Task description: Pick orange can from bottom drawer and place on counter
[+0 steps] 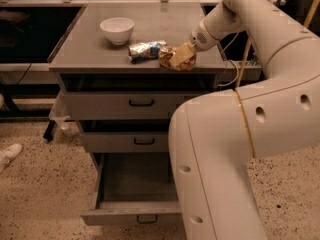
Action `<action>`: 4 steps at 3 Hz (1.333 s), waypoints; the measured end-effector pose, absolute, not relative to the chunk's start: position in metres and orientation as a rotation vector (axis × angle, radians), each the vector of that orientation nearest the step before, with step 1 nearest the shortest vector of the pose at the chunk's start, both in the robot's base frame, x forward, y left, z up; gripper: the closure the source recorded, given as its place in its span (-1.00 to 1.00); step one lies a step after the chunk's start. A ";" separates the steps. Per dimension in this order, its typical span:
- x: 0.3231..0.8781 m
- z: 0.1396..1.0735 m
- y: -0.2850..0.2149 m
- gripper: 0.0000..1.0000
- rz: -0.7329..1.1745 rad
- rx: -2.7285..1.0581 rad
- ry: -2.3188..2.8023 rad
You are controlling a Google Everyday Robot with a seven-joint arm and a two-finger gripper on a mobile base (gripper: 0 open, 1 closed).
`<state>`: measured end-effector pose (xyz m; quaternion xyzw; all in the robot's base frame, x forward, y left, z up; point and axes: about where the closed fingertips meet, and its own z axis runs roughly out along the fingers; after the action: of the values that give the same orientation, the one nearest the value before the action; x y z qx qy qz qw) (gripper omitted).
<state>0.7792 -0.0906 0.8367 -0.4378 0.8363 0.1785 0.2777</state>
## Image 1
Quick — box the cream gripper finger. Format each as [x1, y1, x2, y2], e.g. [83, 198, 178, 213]
[169, 42, 196, 67]

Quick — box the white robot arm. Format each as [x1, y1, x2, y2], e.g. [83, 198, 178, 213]
[169, 0, 320, 240]

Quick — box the crushed blue silver can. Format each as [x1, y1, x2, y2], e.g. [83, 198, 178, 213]
[128, 40, 166, 63]

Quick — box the grey drawer cabinet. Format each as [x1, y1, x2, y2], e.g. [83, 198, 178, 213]
[47, 2, 228, 172]

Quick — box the grey top drawer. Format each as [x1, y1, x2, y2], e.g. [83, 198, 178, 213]
[61, 73, 215, 120]

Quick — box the grey drawer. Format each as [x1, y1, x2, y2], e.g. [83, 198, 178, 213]
[81, 153, 182, 226]
[79, 119, 170, 153]
[61, 73, 215, 120]

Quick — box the grey middle drawer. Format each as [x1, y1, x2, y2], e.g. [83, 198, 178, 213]
[79, 119, 170, 153]

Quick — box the grey bottom drawer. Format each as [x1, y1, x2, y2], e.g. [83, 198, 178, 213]
[81, 153, 182, 226]

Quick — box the white ceramic bowl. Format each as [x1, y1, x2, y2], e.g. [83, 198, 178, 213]
[100, 17, 134, 45]

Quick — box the dark bag on shelf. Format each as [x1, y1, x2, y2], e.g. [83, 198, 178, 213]
[0, 9, 30, 33]

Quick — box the white sneaker lower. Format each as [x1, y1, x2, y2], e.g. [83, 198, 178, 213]
[0, 143, 23, 174]

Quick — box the white power cable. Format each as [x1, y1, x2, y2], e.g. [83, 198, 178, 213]
[218, 32, 241, 88]

